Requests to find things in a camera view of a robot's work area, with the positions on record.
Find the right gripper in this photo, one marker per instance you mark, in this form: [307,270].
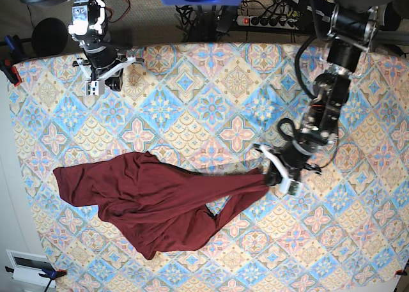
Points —
[107,65]

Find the white power strip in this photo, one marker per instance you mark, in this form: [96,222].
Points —
[268,22]

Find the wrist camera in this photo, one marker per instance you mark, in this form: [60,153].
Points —
[292,187]
[94,88]

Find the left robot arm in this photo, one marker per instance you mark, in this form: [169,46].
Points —
[353,24]

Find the upper left table clamp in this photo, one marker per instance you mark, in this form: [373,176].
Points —
[16,55]

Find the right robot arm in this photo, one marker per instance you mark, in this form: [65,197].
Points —
[89,25]

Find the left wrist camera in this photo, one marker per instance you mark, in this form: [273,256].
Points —
[292,187]

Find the table clamp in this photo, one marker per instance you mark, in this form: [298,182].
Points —
[16,55]
[401,273]
[43,277]

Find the white wall outlet box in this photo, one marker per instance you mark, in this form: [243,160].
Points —
[27,267]

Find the patterned tablecloth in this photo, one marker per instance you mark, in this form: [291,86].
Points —
[202,107]

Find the dark red t-shirt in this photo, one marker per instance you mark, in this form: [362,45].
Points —
[159,207]

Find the black round stool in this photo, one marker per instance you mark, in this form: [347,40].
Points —
[49,37]

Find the lower right table clamp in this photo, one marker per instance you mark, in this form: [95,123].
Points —
[401,273]

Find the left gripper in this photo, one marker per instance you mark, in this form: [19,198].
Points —
[286,162]

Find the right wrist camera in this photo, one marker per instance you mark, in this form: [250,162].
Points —
[94,88]

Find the lower left table clamp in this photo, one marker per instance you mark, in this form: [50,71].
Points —
[43,277]

